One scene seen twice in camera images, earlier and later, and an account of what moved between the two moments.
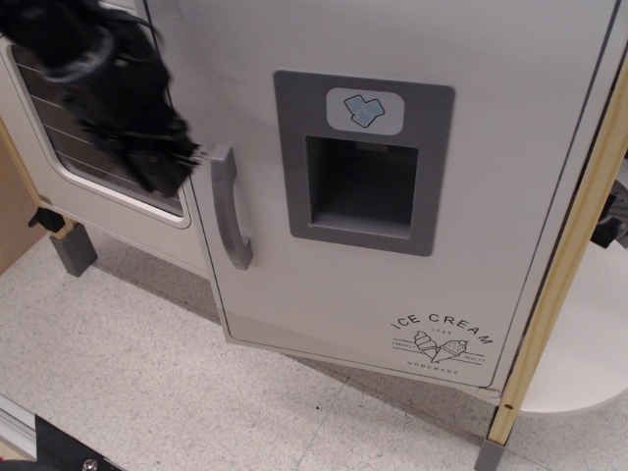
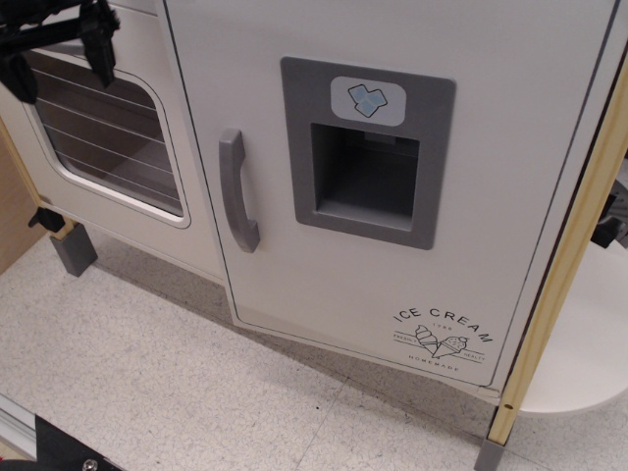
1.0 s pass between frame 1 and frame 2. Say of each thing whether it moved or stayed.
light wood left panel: stayed
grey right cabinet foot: stayed
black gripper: moved
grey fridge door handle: moved
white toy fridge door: stayed
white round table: stayed
